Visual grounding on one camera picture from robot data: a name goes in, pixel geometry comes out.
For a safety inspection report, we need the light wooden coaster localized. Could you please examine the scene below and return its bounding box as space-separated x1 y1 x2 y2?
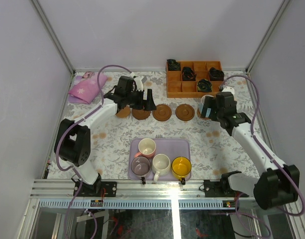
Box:
197 109 210 120
116 106 131 119

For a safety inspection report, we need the cream white mug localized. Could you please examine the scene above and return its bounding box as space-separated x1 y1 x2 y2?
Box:
152 154 171 182

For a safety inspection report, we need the yellow glass cup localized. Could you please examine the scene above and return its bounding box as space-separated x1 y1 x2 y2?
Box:
171 157 192 185

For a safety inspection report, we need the light blue mug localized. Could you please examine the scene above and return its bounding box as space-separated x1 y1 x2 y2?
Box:
199 95 213 118

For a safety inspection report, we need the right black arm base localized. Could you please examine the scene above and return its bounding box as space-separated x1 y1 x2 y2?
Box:
199 179 240 198

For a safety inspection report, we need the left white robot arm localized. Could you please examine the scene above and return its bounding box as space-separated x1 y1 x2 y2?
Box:
54 73 156 197

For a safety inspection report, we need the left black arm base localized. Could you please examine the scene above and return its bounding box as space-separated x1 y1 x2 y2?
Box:
71 174 117 198

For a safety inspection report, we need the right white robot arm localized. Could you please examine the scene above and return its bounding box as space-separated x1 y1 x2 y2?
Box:
201 92 300 210

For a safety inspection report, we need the dark brown left saucer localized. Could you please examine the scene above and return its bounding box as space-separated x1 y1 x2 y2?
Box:
131 109 151 120

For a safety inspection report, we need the dark brown saucer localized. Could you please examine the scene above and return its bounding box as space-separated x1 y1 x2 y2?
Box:
131 109 151 120
175 104 195 121
153 104 172 121

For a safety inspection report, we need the dark brown middle saucer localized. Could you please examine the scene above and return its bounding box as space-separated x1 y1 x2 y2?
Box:
153 104 172 121

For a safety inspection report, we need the dark brown right saucer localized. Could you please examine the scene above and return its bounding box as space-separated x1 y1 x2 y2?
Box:
175 104 195 121

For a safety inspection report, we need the black bundle right compartment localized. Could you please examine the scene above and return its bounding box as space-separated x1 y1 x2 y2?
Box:
208 67 225 81

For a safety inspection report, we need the orange compartment box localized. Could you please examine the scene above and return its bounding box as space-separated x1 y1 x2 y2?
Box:
166 61 223 98

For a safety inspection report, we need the pink folded cloth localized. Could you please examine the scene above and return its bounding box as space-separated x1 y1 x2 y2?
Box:
68 71 100 105

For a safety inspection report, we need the pink mug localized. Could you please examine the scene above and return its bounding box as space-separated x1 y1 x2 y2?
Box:
134 138 156 158

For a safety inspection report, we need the black bundle far left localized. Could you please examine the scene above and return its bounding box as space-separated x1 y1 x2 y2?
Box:
167 59 181 71

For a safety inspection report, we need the lilac plastic tray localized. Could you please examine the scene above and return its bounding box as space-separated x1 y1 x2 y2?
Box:
128 138 191 181

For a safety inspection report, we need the purple mug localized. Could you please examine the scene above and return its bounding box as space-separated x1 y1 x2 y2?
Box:
131 156 151 185

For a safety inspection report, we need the black green cable bundle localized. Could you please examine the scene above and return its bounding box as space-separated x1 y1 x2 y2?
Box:
196 78 213 93

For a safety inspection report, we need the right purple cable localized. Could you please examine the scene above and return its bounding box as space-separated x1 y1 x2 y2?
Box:
218 74 305 237

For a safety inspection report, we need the purple cable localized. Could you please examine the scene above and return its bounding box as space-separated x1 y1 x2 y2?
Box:
55 64 135 239
218 74 305 237

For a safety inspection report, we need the black orange cable bundle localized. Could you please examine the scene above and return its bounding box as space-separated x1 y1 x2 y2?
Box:
181 66 196 82

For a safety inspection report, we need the aluminium front rail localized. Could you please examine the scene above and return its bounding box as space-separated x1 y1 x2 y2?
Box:
29 178 298 200

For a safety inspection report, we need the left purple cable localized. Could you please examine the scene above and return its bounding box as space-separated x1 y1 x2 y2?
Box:
55 64 135 239

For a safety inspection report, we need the blue slotted cable duct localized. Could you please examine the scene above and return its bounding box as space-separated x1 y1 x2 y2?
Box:
40 199 234 210

